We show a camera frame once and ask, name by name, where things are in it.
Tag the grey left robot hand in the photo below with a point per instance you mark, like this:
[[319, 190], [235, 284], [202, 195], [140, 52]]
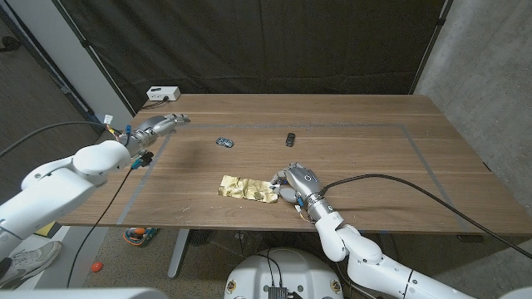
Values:
[[149, 124]]

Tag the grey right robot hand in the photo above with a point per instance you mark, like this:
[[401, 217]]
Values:
[[303, 180]]

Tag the gold foil envelope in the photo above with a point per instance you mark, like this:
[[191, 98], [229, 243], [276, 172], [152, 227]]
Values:
[[245, 189]]

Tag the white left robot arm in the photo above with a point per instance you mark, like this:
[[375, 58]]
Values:
[[54, 195]]

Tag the black toy car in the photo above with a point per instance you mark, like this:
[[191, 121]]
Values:
[[290, 139]]

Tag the blue toy car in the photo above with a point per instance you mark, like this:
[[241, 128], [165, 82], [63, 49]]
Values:
[[225, 142]]

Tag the white power strip box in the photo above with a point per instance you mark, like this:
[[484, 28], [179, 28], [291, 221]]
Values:
[[163, 93]]

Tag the black backdrop pole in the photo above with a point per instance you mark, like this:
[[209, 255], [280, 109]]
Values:
[[432, 45], [95, 62]]

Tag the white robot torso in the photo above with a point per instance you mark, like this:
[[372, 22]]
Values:
[[284, 270]]

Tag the grey table leg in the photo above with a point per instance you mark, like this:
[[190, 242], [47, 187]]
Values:
[[386, 245], [178, 253]]

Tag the orange teal tool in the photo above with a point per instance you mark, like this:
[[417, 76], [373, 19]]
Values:
[[139, 236]]

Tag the black curtain backdrop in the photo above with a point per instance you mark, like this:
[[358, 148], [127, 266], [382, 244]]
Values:
[[249, 41]]

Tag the yellow black foot pedal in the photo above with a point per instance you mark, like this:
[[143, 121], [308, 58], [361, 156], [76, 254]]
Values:
[[47, 229]]

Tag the small orange ball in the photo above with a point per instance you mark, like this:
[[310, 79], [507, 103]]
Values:
[[97, 266]]

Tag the grey sneaker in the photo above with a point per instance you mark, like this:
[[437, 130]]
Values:
[[29, 259]]

